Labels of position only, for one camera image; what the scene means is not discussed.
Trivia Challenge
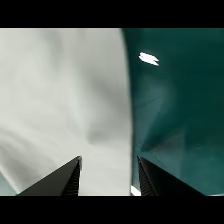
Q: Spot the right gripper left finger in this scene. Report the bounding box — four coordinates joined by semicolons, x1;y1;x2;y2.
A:
17;155;83;197

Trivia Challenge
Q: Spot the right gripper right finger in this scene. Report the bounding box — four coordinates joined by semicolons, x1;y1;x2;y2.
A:
137;155;205;197

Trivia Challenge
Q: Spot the white garment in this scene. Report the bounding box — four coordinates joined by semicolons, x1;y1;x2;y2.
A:
0;27;134;197

